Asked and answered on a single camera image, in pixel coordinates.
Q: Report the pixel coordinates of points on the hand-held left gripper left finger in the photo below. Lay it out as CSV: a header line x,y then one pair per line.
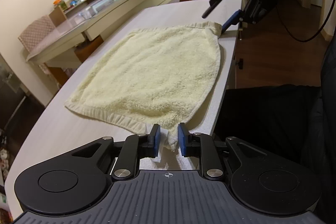
x,y
156,140

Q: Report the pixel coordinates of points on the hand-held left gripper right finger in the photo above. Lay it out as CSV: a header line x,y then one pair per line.
x,y
182,140

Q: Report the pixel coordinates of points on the cream terry towel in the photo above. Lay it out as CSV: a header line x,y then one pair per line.
x,y
147,74

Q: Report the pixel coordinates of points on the black table knob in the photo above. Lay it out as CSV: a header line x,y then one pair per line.
x,y
240,63

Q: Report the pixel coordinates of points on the person's black clothing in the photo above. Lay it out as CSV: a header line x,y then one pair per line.
x,y
275,113

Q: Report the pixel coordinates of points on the glass door cabinet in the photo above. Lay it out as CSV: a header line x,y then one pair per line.
x,y
10,87

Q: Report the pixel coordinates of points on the brown cardboard box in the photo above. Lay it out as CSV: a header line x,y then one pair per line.
x,y
56,15

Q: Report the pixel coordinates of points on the orange lidded jar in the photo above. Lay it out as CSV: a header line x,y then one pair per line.
x,y
59,3

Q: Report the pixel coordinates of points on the patterned chair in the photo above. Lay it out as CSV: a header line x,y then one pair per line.
x,y
36,29

